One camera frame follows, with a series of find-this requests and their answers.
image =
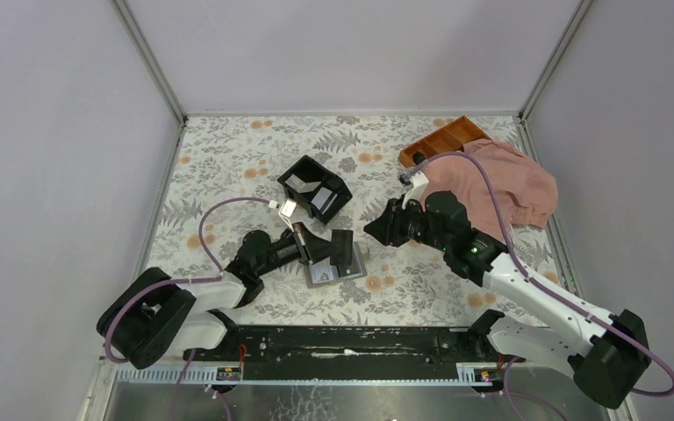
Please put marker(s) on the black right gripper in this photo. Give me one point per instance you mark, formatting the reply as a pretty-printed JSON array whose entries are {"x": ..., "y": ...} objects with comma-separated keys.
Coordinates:
[{"x": 392, "y": 234}]

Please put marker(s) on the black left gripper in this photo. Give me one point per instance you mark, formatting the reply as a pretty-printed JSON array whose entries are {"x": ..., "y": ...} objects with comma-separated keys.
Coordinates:
[{"x": 310, "y": 247}]

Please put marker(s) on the stack of cards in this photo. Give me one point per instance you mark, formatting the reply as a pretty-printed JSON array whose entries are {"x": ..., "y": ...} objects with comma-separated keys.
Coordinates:
[{"x": 316, "y": 195}]

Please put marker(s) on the black card holder box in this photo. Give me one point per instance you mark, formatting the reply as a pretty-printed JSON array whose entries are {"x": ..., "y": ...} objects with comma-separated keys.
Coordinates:
[{"x": 310, "y": 170}]

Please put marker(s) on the dark grey credit card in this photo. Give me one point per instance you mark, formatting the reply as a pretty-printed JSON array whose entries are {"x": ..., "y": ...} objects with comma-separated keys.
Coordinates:
[{"x": 356, "y": 268}]

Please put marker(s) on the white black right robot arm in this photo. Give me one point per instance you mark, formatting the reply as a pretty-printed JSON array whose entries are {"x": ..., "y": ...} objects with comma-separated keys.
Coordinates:
[{"x": 603, "y": 353}]

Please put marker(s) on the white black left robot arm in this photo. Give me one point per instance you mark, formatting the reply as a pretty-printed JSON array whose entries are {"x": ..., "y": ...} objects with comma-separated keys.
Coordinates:
[{"x": 158, "y": 314}]

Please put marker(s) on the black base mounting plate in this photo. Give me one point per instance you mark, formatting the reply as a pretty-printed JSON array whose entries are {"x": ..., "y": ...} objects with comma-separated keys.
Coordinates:
[{"x": 348, "y": 347}]

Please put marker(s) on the orange compartment tray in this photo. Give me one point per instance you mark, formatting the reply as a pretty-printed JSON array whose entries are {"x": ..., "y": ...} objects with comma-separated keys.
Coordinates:
[{"x": 450, "y": 137}]

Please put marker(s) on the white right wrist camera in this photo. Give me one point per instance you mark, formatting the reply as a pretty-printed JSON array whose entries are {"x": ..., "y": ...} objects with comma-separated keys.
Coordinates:
[{"x": 416, "y": 184}]

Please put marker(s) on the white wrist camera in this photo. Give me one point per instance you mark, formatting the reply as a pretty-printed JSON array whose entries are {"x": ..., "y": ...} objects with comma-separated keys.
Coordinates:
[
  {"x": 284, "y": 211},
  {"x": 416, "y": 184}
]

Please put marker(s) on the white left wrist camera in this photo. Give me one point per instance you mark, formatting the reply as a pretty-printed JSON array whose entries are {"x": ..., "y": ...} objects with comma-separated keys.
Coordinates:
[{"x": 284, "y": 211}]

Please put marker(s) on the white slotted cable duct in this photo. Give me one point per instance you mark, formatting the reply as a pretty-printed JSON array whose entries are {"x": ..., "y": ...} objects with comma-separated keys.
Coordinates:
[{"x": 454, "y": 374}]

